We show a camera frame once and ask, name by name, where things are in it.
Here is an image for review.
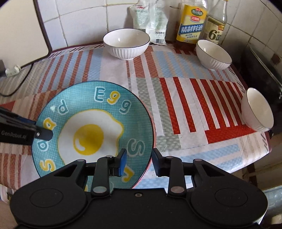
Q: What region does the blue fried egg plate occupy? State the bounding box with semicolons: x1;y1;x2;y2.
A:
32;81;155;188

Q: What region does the white ribbed bowl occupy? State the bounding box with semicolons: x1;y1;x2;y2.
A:
241;88;274;132
103;28;150;61
196;40;232;70

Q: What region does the white power plug adapter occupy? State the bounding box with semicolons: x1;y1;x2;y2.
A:
5;65;21;77

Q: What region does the striped patchwork table mat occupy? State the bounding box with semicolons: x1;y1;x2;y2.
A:
1;45;270;190

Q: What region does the white cutting board black rim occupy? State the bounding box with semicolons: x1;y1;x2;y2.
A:
1;1;52;72

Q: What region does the clear white vinegar bottle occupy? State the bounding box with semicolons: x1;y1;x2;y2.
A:
201;0;228;44

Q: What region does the white plastic seasoning bag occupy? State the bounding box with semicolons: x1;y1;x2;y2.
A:
130;1;170;46

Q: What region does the yellow label cooking wine bottle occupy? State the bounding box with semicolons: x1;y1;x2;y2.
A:
175;0;209;47

